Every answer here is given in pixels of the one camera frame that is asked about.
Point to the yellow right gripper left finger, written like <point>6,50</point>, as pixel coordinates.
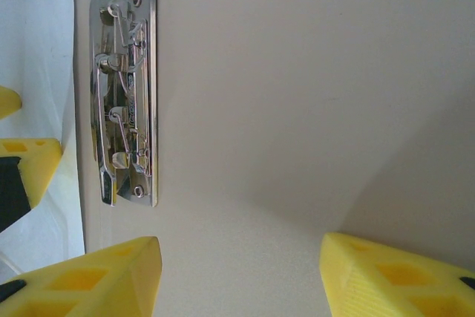
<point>92,280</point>

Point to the metal folder clip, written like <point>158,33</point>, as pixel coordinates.
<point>143,109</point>

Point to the white paper sheet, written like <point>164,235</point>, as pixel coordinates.
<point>37,35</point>

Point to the brown cardboard folder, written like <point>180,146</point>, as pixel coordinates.
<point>297,109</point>

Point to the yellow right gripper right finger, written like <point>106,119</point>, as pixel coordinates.
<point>389,280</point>

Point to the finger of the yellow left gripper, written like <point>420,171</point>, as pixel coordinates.
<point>41,161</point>
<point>7,103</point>

